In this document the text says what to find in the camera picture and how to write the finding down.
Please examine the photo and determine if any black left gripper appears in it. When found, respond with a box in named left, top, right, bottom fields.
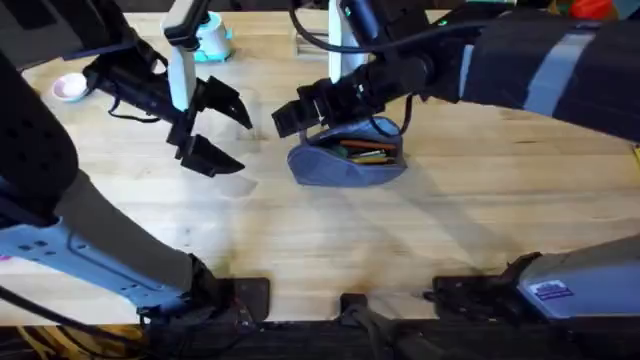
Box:
left=81, top=48, right=254, bottom=178

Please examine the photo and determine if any blue soft zip bag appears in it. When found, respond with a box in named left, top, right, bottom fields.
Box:
left=286, top=115, right=409, bottom=189

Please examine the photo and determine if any left wrist upright plate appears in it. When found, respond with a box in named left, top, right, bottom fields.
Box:
left=166, top=45, right=199, bottom=113

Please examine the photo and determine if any wrist upright plate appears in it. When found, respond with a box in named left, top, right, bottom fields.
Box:
left=166, top=45, right=199, bottom=113
left=327, top=0, right=371, bottom=84

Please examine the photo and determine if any right wrist upright plate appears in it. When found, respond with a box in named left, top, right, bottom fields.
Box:
left=327, top=0, right=371, bottom=84

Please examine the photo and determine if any white teal cup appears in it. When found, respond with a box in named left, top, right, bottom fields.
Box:
left=193, top=10, right=234, bottom=64

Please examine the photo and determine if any small white pink bowl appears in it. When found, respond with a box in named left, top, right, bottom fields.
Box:
left=51, top=72, right=92, bottom=103

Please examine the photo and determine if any red plastic thing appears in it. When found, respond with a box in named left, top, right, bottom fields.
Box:
left=568, top=0, right=617, bottom=21

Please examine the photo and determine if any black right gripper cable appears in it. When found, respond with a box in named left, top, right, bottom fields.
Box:
left=288, top=6, right=494, bottom=55

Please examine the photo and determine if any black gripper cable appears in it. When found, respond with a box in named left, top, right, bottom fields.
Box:
left=288, top=6, right=494, bottom=55
left=107, top=94, right=163, bottom=125

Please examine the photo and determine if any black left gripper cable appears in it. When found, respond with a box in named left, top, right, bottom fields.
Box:
left=107, top=94, right=163, bottom=125

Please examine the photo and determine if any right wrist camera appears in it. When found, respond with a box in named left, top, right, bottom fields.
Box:
left=340, top=0, right=401, bottom=47

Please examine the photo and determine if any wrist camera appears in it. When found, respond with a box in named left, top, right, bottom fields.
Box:
left=340, top=0, right=401, bottom=47
left=160, top=0, right=212, bottom=52

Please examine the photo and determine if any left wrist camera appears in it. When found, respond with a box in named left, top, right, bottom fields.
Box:
left=160, top=0, right=212, bottom=52

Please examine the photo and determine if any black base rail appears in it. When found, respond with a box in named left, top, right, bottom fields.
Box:
left=0, top=292, right=640, bottom=360

